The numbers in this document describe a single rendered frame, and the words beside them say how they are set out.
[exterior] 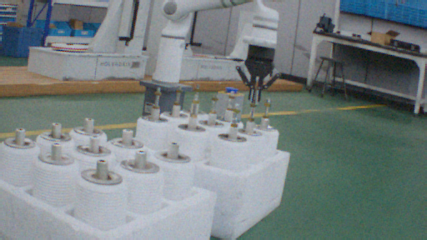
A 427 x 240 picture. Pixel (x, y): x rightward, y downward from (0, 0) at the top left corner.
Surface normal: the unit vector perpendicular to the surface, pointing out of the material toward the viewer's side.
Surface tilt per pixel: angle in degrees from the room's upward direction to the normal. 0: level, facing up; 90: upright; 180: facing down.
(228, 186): 90
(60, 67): 90
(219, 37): 90
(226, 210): 90
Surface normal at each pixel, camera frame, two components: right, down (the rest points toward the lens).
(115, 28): 0.78, 0.22
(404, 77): -0.61, 0.05
